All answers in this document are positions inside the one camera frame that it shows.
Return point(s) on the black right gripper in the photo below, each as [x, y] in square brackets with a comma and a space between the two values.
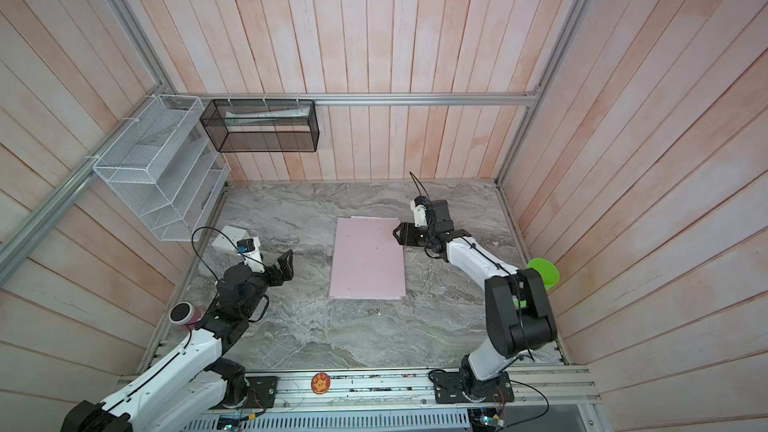
[407, 233]

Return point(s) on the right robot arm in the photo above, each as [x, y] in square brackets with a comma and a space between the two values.
[518, 314]

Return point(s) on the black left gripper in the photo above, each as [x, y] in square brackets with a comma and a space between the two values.
[287, 268]

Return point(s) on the pink file folder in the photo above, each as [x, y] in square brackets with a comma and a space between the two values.
[368, 262]

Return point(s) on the green plastic goblet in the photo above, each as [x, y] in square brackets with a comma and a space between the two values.
[547, 271]

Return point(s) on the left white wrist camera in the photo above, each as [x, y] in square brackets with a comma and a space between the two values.
[249, 249]

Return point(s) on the black wire mesh basket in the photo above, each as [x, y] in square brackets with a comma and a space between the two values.
[261, 125]

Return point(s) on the white wire mesh shelf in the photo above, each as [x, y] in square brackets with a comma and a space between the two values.
[166, 174]

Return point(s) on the white power socket box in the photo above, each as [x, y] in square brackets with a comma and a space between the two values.
[225, 241]

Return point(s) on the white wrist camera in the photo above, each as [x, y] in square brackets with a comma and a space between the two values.
[421, 208]
[249, 249]

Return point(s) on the red round sticker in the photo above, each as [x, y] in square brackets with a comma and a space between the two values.
[320, 383]

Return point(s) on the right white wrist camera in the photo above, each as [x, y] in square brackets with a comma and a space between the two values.
[421, 208]

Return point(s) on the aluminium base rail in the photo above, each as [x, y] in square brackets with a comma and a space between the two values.
[522, 385]

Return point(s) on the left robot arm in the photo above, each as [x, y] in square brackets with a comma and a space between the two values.
[195, 376]

